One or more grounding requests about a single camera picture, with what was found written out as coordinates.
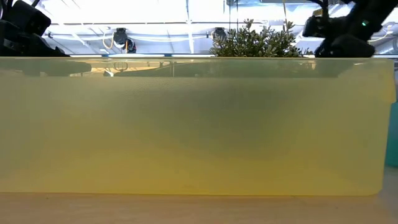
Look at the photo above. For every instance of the green plastic bin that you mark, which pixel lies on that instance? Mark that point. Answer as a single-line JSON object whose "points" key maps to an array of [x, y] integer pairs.
{"points": [[392, 133]]}

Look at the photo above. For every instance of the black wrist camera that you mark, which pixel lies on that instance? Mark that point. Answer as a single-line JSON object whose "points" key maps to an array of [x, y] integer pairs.
{"points": [[29, 17], [315, 26]]}

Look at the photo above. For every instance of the small green artificial plant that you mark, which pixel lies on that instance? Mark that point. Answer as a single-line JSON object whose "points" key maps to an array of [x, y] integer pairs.
{"points": [[255, 43]]}

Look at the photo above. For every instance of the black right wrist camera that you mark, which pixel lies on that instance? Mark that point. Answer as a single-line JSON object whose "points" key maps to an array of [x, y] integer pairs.
{"points": [[315, 26]]}

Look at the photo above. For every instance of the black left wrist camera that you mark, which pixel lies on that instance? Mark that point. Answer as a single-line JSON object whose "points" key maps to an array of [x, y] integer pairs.
{"points": [[29, 17]]}

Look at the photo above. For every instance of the yellow plastic bin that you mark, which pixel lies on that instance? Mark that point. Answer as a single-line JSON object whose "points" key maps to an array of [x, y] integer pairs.
{"points": [[199, 130]]}

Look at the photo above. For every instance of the black round fixture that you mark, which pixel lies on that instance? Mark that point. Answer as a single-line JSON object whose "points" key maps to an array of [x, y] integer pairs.
{"points": [[120, 38], [219, 33]]}

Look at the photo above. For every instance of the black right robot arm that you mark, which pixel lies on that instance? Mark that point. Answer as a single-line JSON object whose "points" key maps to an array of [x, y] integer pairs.
{"points": [[370, 15]]}

